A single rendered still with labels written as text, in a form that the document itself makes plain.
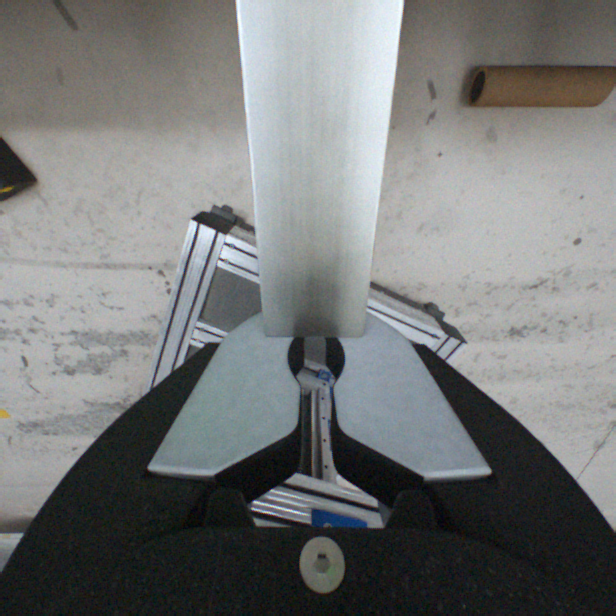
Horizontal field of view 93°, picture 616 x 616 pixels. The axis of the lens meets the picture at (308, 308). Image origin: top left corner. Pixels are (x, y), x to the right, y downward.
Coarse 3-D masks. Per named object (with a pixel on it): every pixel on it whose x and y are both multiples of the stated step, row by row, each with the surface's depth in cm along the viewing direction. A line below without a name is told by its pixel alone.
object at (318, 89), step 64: (256, 0) 5; (320, 0) 5; (384, 0) 5; (256, 64) 5; (320, 64) 5; (384, 64) 5; (256, 128) 6; (320, 128) 6; (384, 128) 6; (256, 192) 7; (320, 192) 7; (320, 256) 7; (320, 320) 8
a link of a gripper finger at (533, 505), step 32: (448, 384) 7; (480, 416) 6; (512, 416) 6; (480, 448) 6; (512, 448) 6; (544, 448) 6; (480, 480) 5; (512, 480) 5; (544, 480) 5; (448, 512) 5; (480, 512) 5; (512, 512) 5; (544, 512) 5; (576, 512) 5; (512, 544) 4; (544, 544) 4; (576, 544) 4; (608, 544) 4; (576, 576) 4; (608, 576) 4; (608, 608) 4
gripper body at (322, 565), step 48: (192, 528) 4; (240, 528) 4; (288, 528) 4; (336, 528) 4; (384, 528) 4; (432, 528) 4; (96, 576) 4; (144, 576) 4; (192, 576) 4; (240, 576) 4; (288, 576) 4; (336, 576) 4; (384, 576) 4; (432, 576) 4; (480, 576) 4; (528, 576) 4
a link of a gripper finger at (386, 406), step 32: (352, 352) 8; (384, 352) 8; (416, 352) 8; (352, 384) 7; (384, 384) 7; (416, 384) 7; (352, 416) 6; (384, 416) 6; (416, 416) 6; (448, 416) 6; (352, 448) 6; (384, 448) 6; (416, 448) 6; (448, 448) 6; (352, 480) 6; (384, 480) 6; (416, 480) 5; (448, 480) 5; (384, 512) 7
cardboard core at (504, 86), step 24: (480, 72) 71; (504, 72) 67; (528, 72) 67; (552, 72) 67; (576, 72) 67; (600, 72) 67; (480, 96) 70; (504, 96) 69; (528, 96) 69; (552, 96) 69; (576, 96) 69; (600, 96) 69
